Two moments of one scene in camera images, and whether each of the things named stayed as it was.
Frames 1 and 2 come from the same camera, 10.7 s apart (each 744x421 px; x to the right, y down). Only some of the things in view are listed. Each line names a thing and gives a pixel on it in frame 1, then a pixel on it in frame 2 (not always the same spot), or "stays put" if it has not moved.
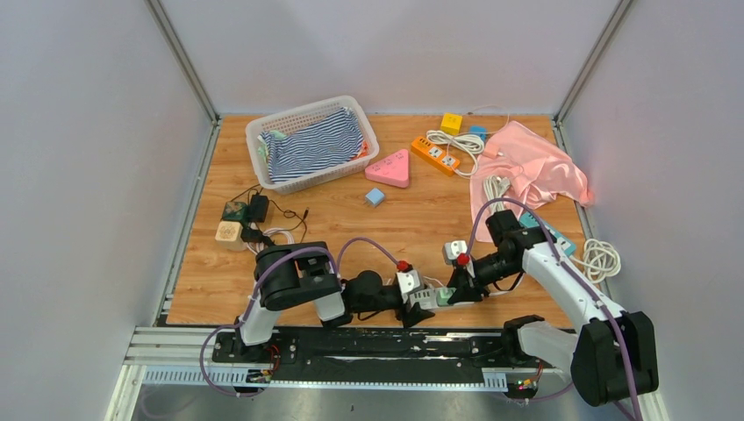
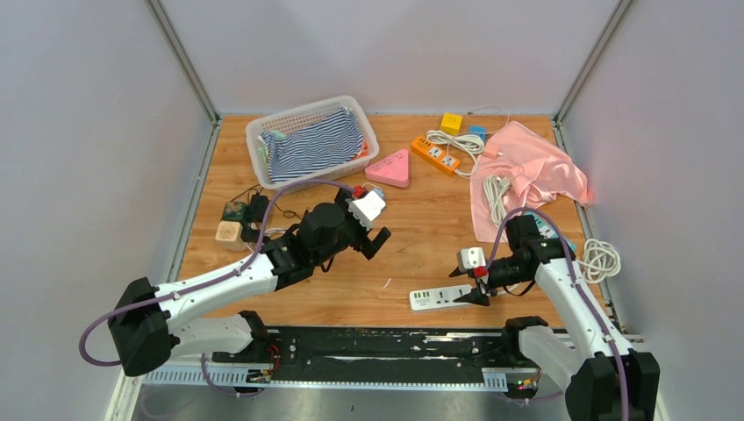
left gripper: [412, 316] to [364, 244]
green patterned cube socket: [233, 210] stays put
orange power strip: [434, 156] stays put
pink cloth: [539, 172] stays put
